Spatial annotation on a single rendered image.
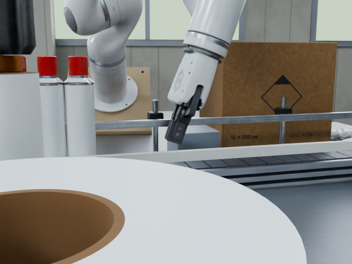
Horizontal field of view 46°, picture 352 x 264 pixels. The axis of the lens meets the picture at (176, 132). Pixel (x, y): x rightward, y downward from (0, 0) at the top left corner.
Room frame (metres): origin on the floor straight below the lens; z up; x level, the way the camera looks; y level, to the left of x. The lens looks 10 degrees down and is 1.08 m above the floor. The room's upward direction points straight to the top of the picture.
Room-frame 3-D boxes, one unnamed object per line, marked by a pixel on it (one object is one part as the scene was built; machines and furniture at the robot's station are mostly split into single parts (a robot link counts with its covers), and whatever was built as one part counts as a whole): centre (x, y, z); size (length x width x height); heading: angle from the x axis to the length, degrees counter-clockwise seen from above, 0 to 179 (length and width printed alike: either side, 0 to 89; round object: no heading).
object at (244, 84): (1.15, -0.24, 0.99); 0.30 x 0.24 x 0.27; 100
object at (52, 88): (0.72, 0.22, 0.98); 0.05 x 0.05 x 0.20
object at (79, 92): (0.73, 0.17, 0.98); 0.05 x 0.05 x 0.20
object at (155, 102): (0.84, 0.04, 0.91); 0.07 x 0.03 x 0.17; 15
